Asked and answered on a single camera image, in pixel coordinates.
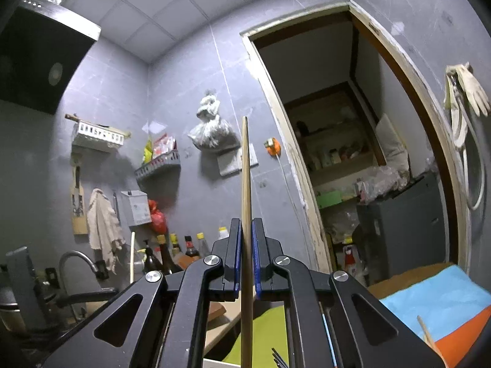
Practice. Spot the white wall basket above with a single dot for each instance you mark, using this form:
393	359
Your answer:
96	134

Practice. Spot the grey cabinet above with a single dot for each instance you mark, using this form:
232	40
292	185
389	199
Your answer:
402	230

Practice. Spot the grey wall shelf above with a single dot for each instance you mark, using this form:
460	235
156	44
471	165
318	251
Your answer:
157	166

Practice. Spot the green box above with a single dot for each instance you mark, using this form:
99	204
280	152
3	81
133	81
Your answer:
329	199

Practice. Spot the wooden door frame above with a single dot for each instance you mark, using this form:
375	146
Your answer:
295	153

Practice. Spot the hanging clear plastic bag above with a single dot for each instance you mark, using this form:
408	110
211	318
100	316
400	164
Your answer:
213	130

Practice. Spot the clear yellow-capped bottle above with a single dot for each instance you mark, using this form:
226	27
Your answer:
202	243

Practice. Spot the wall switch socket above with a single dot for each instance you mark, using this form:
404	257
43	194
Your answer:
230	165

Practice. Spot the black range hood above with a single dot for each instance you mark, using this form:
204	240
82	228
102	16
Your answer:
34	57

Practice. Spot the snack packets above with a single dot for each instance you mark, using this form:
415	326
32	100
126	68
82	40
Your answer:
161	147

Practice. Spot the long tan chopstick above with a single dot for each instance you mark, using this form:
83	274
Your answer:
246	184

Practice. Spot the orange wall hook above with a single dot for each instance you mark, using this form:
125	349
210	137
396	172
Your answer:
273	146

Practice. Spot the cooking oil jug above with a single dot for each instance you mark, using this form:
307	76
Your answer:
223	234

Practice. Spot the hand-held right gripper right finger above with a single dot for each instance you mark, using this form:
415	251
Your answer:
257	253

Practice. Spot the black wok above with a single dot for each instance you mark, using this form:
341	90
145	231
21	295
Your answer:
88	296

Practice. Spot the crumpled clear plastic bag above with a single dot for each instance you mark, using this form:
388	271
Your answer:
379	184

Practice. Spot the hanging white towel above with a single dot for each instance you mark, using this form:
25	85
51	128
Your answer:
101	226

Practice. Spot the colourful striped cloth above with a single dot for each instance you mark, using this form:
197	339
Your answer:
433	299

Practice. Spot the wooden storage shelf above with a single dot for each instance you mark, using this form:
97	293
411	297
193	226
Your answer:
337	176

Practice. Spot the wooden knife holder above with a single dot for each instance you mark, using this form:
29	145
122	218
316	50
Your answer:
79	218

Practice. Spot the brown wooden block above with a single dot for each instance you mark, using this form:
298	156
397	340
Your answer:
190	262

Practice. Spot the red plastic bag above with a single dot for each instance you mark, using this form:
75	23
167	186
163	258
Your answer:
157	218

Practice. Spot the metal faucet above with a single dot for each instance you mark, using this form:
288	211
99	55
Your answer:
76	255

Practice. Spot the dark red-capped bottle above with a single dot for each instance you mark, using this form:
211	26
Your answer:
191	247

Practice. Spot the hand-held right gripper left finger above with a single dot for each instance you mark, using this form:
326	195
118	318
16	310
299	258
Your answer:
237	249

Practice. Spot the dark soy sauce bottle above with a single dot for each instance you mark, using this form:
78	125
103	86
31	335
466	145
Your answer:
167	257

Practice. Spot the grey wall box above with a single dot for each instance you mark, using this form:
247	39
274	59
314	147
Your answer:
136	209

